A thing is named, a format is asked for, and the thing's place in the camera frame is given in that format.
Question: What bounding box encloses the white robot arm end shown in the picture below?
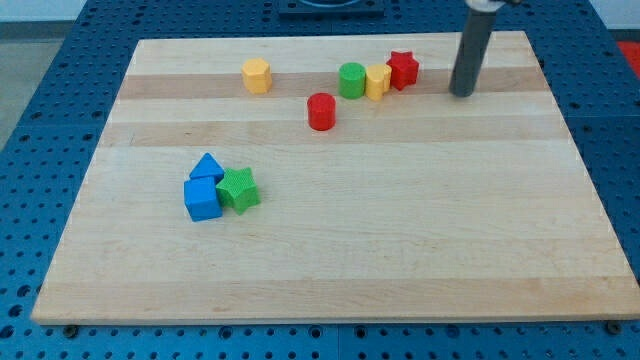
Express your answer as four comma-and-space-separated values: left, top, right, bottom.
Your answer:
465, 0, 523, 13

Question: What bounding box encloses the light wooden board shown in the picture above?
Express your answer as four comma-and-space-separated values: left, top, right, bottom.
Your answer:
32, 31, 639, 325

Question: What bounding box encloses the red cylinder block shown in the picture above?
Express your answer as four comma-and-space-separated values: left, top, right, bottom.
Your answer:
307, 93, 336, 131

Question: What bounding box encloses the green star block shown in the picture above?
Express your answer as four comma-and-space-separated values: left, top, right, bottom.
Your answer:
216, 167, 261, 215

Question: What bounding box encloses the green cylinder block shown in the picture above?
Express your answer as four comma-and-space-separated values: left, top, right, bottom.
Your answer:
338, 62, 366, 99

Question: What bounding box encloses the blue triangle block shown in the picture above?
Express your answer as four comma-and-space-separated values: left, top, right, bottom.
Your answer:
189, 153, 225, 183

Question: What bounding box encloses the yellow heart block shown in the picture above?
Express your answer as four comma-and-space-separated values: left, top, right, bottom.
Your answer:
365, 64, 392, 101

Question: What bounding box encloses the blue cube block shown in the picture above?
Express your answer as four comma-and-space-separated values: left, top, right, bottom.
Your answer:
183, 177, 223, 222

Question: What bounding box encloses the yellow hexagon block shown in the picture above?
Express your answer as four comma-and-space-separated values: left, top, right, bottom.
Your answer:
241, 58, 272, 94

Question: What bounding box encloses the red star block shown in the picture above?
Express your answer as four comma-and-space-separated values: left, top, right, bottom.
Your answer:
386, 51, 419, 91

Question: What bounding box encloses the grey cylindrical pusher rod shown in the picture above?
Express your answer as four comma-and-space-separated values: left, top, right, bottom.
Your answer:
449, 9, 496, 98

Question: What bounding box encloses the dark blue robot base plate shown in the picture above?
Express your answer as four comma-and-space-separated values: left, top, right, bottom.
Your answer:
274, 0, 385, 17

